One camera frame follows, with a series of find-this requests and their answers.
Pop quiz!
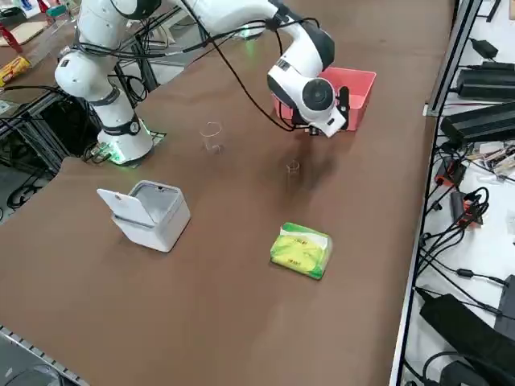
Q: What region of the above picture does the light wooden board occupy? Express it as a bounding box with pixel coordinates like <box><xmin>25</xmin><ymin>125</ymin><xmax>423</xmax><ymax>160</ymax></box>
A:
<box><xmin>0</xmin><ymin>19</ymin><xmax>49</xmax><ymax>47</ymax></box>

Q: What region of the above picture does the aluminium frame post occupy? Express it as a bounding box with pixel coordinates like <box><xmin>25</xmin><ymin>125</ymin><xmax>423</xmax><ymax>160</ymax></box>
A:
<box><xmin>424</xmin><ymin>0</ymin><xmax>484</xmax><ymax>117</ymax></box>

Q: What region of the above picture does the large black power brick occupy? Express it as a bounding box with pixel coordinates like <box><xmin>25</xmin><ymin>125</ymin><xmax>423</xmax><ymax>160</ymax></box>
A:
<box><xmin>418</xmin><ymin>293</ymin><xmax>515</xmax><ymax>386</ymax></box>

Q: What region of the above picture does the pink plastic container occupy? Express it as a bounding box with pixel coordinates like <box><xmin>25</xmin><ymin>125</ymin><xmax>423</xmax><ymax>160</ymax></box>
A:
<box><xmin>273</xmin><ymin>66</ymin><xmax>378</xmax><ymax>132</ymax></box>

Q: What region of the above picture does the white flip-lid bin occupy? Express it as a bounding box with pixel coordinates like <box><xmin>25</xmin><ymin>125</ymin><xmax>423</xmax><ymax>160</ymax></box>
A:
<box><xmin>96</xmin><ymin>179</ymin><xmax>192</xmax><ymax>253</ymax></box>

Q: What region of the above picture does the red and black connector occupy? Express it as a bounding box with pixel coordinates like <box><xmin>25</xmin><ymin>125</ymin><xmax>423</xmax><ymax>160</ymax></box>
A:
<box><xmin>436</xmin><ymin>156</ymin><xmax>468</xmax><ymax>188</ymax></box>
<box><xmin>450</xmin><ymin>188</ymin><xmax>490</xmax><ymax>230</ymax></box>

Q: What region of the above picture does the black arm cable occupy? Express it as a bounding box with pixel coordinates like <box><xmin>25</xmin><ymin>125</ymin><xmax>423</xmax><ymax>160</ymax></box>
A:
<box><xmin>179</xmin><ymin>0</ymin><xmax>323</xmax><ymax>133</ymax></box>

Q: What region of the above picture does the small black power adapter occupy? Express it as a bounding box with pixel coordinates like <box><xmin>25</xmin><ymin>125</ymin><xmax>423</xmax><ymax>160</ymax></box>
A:
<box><xmin>470</xmin><ymin>38</ymin><xmax>500</xmax><ymax>60</ymax></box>

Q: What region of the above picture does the long dark power adapter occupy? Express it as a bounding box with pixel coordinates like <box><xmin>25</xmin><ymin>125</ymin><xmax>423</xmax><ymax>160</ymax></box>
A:
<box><xmin>440</xmin><ymin>102</ymin><xmax>515</xmax><ymax>142</ymax></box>

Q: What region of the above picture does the red metal object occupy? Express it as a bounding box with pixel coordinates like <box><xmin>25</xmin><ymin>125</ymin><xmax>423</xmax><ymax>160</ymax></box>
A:
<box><xmin>0</xmin><ymin>22</ymin><xmax>23</xmax><ymax>53</ymax></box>

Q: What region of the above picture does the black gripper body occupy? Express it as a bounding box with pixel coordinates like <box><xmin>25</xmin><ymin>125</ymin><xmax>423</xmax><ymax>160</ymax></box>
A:
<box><xmin>291</xmin><ymin>106</ymin><xmax>322</xmax><ymax>138</ymax></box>

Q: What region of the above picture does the black equipment cabinet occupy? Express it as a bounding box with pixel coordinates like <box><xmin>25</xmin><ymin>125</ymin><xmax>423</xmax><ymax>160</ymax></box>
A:
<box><xmin>0</xmin><ymin>86</ymin><xmax>101</xmax><ymax>178</ymax></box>

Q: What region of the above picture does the grey metal device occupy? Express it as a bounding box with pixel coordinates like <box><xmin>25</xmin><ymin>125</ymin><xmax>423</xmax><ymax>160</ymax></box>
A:
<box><xmin>0</xmin><ymin>324</ymin><xmax>92</xmax><ymax>386</ymax></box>

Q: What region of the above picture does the large glass beaker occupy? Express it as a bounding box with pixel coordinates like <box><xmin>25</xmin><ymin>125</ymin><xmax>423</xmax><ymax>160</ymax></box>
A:
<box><xmin>200</xmin><ymin>121</ymin><xmax>225</xmax><ymax>156</ymax></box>

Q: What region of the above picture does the yellow snack packet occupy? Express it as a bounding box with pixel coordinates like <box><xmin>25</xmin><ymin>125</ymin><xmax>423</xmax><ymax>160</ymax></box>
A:
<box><xmin>0</xmin><ymin>55</ymin><xmax>32</xmax><ymax>88</ymax></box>

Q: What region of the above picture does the black rectangular box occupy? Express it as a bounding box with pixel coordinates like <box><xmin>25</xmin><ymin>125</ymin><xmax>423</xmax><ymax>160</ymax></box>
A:
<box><xmin>456</xmin><ymin>60</ymin><xmax>515</xmax><ymax>101</ymax></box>

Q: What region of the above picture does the green tissue pack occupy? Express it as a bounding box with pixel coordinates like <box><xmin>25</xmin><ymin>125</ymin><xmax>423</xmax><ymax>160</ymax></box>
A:
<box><xmin>269</xmin><ymin>221</ymin><xmax>334</xmax><ymax>281</ymax></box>

